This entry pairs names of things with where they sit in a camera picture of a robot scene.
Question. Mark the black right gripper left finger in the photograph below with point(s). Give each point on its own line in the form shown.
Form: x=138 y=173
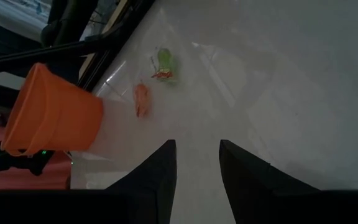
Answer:
x=154 y=183

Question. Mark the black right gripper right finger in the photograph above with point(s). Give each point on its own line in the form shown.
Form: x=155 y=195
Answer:
x=247 y=183

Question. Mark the orange pumpkin face bucket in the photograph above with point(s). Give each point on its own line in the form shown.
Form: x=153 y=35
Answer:
x=51 y=115

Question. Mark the orange gummy in clear wrapper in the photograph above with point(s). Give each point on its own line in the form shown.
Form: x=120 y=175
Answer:
x=141 y=99

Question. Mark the green gummy in clear wrapper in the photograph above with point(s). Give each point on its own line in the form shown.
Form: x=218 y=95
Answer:
x=165 y=65

